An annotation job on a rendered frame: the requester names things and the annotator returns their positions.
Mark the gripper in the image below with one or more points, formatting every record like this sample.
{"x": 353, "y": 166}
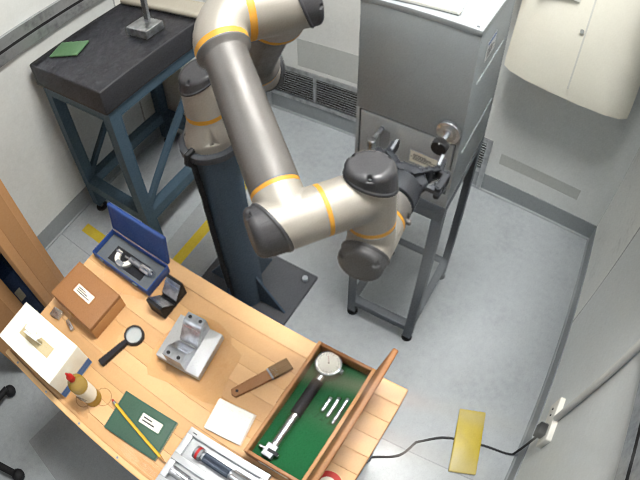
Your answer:
{"x": 412, "y": 187}

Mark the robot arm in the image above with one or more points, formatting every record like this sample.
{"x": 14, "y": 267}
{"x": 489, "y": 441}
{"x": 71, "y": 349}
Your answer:
{"x": 250, "y": 125}

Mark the black key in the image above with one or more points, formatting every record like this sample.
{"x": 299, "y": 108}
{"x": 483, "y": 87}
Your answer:
{"x": 439, "y": 146}

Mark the grey gauge cabinet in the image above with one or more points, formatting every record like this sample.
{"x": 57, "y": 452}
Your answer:
{"x": 425, "y": 60}

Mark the dial bore gauge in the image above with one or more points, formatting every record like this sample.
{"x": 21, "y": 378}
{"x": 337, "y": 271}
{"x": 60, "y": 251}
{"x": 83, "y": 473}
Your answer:
{"x": 329, "y": 363}

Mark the small black open box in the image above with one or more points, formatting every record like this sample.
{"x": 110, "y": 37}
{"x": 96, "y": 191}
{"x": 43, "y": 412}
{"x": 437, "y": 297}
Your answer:
{"x": 167, "y": 297}

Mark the blue open case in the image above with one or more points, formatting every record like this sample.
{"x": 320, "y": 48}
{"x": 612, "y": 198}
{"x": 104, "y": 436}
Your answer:
{"x": 145, "y": 235}

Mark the grey metal V cradle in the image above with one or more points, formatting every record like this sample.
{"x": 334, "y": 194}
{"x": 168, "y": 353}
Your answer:
{"x": 187, "y": 342}

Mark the dark surface plate blue stand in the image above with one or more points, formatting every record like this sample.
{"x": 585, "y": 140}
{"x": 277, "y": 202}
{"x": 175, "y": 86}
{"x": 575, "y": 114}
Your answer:
{"x": 110, "y": 65}

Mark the silver round lock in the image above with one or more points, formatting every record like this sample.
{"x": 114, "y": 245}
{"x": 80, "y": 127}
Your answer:
{"x": 447, "y": 131}

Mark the small silver rod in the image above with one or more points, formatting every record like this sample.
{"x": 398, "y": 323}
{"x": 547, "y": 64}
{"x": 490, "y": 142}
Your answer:
{"x": 341, "y": 411}
{"x": 334, "y": 407}
{"x": 327, "y": 404}

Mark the brown wooden brush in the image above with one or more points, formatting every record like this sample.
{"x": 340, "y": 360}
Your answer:
{"x": 260, "y": 377}

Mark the wooden case green lining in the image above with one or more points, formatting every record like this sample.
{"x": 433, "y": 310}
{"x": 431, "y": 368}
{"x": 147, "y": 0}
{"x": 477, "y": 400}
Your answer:
{"x": 350, "y": 430}

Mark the yellow floor mat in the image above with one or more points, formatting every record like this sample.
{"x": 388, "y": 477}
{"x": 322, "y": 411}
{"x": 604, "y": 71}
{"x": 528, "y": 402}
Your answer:
{"x": 467, "y": 440}

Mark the silver micrometer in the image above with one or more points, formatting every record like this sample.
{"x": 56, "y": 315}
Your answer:
{"x": 131, "y": 261}

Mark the white cloth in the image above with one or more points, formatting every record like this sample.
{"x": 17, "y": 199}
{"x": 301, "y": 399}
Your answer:
{"x": 230, "y": 421}

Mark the red white round thing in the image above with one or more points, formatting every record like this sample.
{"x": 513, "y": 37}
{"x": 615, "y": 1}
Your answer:
{"x": 331, "y": 475}

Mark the black magnifying glass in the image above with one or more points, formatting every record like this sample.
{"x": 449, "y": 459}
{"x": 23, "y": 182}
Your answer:
{"x": 133, "y": 335}

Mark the black silver cylindrical tool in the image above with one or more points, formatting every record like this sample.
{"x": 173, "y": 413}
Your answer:
{"x": 220, "y": 462}

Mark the white tool tray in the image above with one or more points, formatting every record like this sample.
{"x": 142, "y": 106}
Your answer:
{"x": 185, "y": 442}

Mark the brown cardboard box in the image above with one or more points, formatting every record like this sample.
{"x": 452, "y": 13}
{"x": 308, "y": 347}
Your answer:
{"x": 87, "y": 305}

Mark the green flat plate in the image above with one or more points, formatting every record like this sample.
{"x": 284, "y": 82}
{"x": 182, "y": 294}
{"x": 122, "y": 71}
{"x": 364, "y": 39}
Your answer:
{"x": 69, "y": 48}

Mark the green notebook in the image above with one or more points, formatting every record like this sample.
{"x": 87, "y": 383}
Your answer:
{"x": 132, "y": 417}

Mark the yellow pencil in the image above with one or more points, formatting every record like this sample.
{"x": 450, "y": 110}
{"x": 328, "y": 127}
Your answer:
{"x": 137, "y": 431}

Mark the small grey block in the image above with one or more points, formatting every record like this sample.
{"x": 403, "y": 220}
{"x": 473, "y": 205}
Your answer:
{"x": 56, "y": 314}
{"x": 69, "y": 324}

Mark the white bottle brown cap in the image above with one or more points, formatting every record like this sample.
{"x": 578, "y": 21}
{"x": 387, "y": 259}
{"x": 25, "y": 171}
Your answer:
{"x": 85, "y": 391}

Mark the brown wooden panel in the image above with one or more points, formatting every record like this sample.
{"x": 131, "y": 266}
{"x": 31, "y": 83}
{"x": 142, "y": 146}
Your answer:
{"x": 20, "y": 235}

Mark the white box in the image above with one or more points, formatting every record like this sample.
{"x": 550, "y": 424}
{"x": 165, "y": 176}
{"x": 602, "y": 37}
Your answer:
{"x": 45, "y": 350}

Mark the black dumbbell shaped thing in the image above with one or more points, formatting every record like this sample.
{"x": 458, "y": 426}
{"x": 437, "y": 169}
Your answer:
{"x": 12, "y": 472}
{"x": 6, "y": 392}

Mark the grey wall vent grille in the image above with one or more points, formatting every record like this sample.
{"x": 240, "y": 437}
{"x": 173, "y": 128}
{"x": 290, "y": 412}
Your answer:
{"x": 325, "y": 95}

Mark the cream wall cabinet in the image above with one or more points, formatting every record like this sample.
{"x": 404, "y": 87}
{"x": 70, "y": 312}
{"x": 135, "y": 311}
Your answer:
{"x": 575, "y": 50}

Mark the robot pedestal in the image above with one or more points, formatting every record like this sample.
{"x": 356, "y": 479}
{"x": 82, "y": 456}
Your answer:
{"x": 225, "y": 240}

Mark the white wall socket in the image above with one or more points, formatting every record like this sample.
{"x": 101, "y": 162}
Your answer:
{"x": 554, "y": 412}

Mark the grey post stand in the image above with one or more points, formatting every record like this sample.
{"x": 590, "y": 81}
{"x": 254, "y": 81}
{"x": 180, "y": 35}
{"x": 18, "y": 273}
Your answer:
{"x": 144, "y": 27}

